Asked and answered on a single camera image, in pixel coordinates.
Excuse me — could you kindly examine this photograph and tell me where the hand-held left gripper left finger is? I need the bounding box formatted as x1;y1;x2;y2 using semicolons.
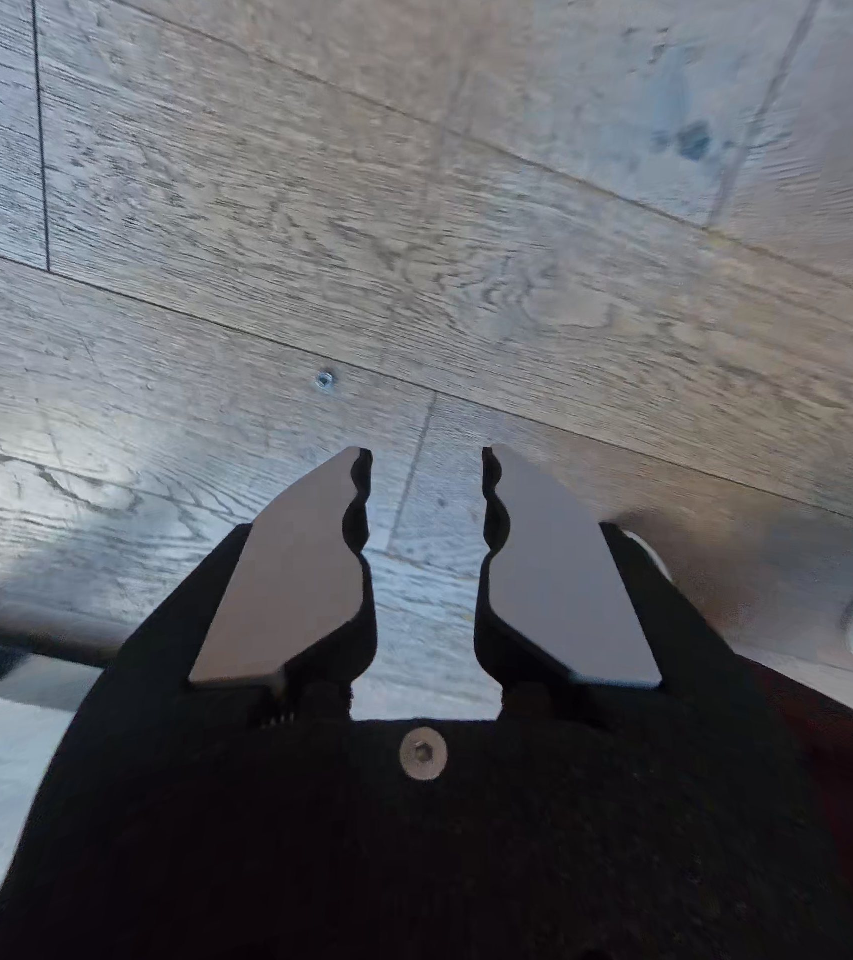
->
188;446;379;687

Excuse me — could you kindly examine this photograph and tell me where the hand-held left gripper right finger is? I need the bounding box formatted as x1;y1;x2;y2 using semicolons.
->
473;445;662;687

